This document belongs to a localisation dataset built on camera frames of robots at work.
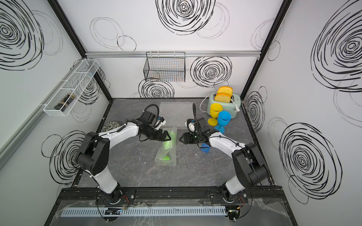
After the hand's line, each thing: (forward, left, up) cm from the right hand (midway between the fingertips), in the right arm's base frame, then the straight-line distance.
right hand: (183, 139), depth 86 cm
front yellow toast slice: (+26, -26, +11) cm, 38 cm away
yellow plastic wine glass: (+21, -21, +5) cm, 30 cm away
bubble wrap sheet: (+26, +7, -7) cm, 28 cm away
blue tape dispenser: (-3, -15, -7) cm, 17 cm away
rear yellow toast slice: (+33, -28, +13) cm, 45 cm away
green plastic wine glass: (-3, +9, -3) cm, 10 cm away
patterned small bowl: (+12, +52, -4) cm, 54 cm away
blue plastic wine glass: (+13, -26, +6) cm, 29 cm away
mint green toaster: (+23, -31, +5) cm, 39 cm away
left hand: (+1, +11, -1) cm, 11 cm away
